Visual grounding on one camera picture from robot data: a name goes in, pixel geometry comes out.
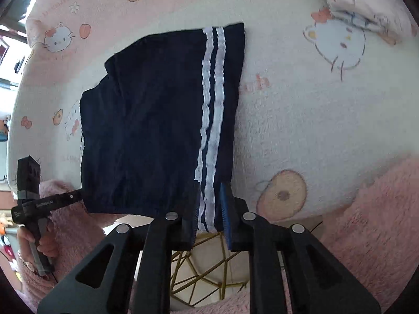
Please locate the cat print pillow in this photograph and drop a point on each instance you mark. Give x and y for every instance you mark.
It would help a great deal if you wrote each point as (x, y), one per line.
(360, 0)

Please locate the navy shorts with white stripes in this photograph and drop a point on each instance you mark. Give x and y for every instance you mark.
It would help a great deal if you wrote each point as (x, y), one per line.
(147, 121)

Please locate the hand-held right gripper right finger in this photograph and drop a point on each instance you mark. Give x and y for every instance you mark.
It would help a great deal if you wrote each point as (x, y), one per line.
(226, 210)

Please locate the person's left forearm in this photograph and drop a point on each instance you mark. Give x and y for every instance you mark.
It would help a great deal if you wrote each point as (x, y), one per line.
(36, 287)

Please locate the window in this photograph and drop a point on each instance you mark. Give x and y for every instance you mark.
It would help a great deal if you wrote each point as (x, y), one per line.
(9, 68)

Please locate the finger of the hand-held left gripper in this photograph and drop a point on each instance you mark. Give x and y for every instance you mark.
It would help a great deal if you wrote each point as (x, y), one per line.
(73, 197)

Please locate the person's left hand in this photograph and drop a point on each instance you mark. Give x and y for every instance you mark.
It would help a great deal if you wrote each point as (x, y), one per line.
(49, 245)

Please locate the cat print blanket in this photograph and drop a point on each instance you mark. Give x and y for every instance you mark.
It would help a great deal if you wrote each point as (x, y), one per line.
(294, 121)

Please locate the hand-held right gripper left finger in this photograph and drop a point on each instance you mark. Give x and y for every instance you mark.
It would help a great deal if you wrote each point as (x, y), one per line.
(186, 233)

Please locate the pink fluffy robe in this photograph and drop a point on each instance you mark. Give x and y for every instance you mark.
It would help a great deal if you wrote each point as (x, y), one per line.
(376, 219)

